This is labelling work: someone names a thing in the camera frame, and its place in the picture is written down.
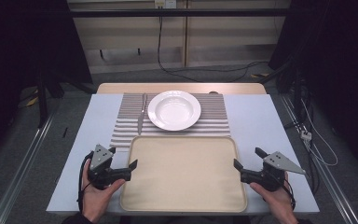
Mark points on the person's left hand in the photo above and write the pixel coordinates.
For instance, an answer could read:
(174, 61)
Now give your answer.
(98, 199)

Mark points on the silver fork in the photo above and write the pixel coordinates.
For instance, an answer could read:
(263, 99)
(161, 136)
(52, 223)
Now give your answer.
(142, 116)

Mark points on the black metal stand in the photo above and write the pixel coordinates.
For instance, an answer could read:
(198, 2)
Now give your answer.
(42, 102)

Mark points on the small black floor object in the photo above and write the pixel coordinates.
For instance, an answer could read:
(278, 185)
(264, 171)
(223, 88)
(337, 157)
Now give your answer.
(65, 132)

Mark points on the white wall outlet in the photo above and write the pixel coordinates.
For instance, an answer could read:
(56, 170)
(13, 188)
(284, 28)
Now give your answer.
(165, 3)

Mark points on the striped placemat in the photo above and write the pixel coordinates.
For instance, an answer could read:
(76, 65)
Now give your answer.
(211, 109)

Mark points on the white power adapter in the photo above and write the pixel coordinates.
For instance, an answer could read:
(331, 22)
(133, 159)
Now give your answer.
(305, 134)

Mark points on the white deep plate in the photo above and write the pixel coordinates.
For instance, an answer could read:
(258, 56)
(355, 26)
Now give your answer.
(174, 110)

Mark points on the beige tray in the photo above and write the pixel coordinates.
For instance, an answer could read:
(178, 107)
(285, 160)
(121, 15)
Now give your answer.
(183, 174)

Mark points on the wooden table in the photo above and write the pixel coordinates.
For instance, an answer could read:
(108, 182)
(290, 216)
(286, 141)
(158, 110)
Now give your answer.
(130, 88)

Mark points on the person's right hand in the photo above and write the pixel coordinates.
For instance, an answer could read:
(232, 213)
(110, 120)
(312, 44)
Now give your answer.
(276, 202)

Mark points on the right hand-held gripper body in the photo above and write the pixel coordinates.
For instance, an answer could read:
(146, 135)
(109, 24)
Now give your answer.
(270, 174)

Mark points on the black horizontal beam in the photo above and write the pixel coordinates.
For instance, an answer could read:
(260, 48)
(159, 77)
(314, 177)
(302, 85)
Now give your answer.
(180, 12)

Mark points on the metal floor rail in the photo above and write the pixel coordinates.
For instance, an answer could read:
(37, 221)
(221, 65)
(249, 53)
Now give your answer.
(21, 168)
(329, 183)

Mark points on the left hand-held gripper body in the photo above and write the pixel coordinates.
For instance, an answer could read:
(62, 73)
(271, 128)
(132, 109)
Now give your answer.
(104, 174)

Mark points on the yellow floor tape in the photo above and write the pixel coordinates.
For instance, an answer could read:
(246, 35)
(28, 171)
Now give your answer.
(32, 100)
(260, 75)

